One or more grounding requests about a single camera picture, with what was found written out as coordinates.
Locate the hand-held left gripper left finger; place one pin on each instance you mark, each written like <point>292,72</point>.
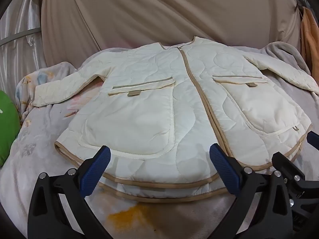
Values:
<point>96,171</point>

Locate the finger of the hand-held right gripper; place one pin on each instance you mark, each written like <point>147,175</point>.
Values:
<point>313,139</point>
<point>286,163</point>

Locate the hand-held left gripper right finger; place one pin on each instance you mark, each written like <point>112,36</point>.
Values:
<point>224,169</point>

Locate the cream quilted jacket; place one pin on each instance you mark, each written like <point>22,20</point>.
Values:
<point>159,109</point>

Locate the grey floral fleece blanket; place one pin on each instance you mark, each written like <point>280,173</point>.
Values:
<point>37,134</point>

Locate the green cushion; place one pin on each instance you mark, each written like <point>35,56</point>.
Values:
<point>7,127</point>

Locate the orange hanging cloth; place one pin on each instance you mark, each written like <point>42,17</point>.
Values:
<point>309,34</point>

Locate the silvery white curtain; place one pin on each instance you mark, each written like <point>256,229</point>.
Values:
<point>20,54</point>

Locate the white curtain tieback band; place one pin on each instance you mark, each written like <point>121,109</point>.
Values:
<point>17,36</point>

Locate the beige curtain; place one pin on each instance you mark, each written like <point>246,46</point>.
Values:
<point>159,12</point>

